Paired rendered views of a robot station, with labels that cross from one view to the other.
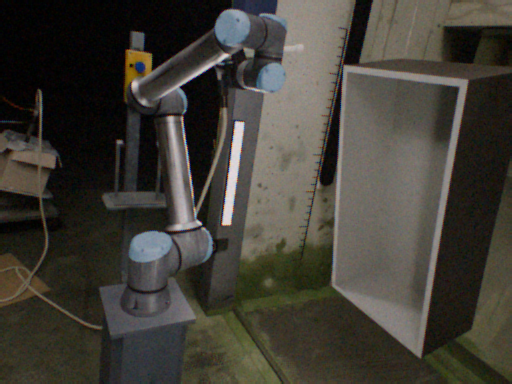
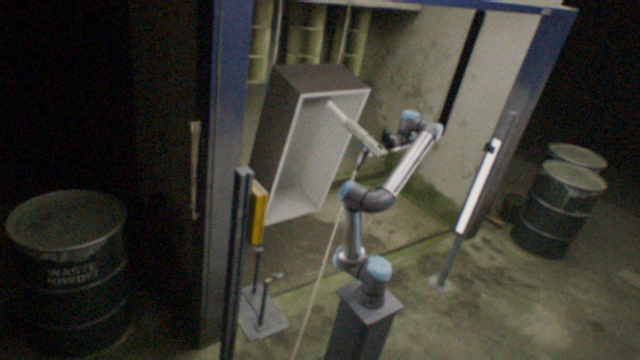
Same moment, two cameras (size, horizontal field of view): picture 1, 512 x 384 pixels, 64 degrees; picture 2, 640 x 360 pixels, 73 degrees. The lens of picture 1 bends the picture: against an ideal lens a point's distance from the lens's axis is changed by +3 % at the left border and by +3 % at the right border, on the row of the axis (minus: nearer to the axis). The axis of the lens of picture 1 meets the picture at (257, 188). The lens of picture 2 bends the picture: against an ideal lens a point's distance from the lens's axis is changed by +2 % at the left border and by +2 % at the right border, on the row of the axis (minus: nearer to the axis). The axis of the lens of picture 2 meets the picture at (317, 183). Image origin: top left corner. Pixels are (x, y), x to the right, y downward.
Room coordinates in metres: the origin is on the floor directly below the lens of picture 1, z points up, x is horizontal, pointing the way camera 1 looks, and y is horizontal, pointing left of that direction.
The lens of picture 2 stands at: (2.15, 2.19, 2.47)
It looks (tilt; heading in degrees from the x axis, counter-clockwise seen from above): 30 degrees down; 260
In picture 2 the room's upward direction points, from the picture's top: 11 degrees clockwise
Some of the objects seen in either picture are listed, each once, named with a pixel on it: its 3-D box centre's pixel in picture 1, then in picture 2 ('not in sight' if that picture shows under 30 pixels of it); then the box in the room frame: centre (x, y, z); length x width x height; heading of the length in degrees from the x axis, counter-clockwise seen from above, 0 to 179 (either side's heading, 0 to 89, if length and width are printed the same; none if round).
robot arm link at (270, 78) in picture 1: (264, 76); (402, 140); (1.32, 0.03, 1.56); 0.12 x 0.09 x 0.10; 34
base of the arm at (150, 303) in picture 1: (147, 291); (371, 291); (1.36, 0.36, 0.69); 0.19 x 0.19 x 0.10
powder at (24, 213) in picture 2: not in sight; (69, 219); (3.13, 0.12, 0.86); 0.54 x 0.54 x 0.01
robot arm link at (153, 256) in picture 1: (151, 258); (375, 274); (1.37, 0.36, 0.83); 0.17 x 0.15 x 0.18; 141
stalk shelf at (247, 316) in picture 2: (136, 200); (255, 311); (2.06, 0.65, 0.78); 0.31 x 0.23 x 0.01; 120
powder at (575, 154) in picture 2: not in sight; (577, 156); (-1.34, -1.74, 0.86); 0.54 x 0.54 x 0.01
